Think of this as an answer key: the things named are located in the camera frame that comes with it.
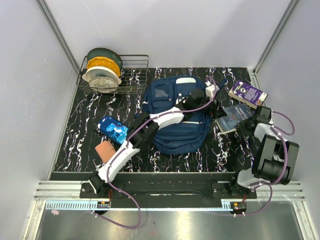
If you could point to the blue patterned pencil case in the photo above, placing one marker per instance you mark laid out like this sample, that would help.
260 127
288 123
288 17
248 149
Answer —
113 129

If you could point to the dark wire dish rack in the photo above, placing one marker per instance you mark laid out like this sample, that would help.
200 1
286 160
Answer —
134 76

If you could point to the navy blue student backpack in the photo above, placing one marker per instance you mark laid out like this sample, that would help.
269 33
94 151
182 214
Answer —
189 135

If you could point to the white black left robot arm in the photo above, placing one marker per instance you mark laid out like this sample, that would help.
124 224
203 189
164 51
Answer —
142 133

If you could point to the dark blue paperback book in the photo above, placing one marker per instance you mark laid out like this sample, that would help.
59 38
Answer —
233 116

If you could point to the purple paperback book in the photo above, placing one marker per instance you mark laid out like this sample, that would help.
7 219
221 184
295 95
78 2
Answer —
247 94

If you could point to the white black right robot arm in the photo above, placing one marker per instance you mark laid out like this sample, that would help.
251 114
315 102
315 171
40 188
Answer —
276 157

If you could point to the small pink eraser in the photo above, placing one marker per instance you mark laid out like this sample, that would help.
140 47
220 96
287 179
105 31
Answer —
55 212

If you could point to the speckled grey plate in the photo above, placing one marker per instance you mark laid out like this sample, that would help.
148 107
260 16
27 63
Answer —
103 84

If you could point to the yellow plate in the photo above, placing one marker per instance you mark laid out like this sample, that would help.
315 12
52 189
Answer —
101 61

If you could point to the dark green plate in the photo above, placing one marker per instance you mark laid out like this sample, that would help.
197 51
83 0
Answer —
107 53

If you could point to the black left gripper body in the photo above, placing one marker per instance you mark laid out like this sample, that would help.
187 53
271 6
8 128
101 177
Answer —
213 112

